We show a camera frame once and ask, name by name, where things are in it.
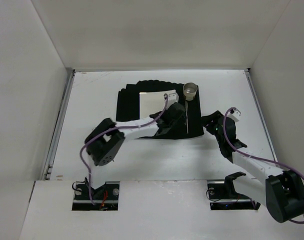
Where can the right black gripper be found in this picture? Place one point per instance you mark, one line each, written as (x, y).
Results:
(215, 118)

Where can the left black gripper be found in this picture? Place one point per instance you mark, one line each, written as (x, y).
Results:
(178, 110)

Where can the silver table knife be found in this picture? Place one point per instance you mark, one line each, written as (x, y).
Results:
(186, 117)

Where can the square white plate black rim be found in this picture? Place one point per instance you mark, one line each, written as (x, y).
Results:
(152, 102)

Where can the metal cup with paper sleeve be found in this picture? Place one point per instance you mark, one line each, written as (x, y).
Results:
(189, 91)

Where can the black cloth placemat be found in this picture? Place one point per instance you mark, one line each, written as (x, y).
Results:
(128, 104)

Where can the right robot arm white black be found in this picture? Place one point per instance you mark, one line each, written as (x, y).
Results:
(262, 182)

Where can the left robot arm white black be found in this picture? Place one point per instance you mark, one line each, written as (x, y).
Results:
(104, 142)

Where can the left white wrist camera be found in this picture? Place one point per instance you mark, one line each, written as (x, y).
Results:
(173, 98)

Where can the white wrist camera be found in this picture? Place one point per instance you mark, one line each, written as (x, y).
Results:
(173, 98)
(235, 115)

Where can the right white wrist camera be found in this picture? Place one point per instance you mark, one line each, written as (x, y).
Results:
(235, 115)

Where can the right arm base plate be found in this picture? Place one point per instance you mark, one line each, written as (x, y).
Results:
(222, 200)

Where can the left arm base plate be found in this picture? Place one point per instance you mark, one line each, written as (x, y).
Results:
(105, 197)

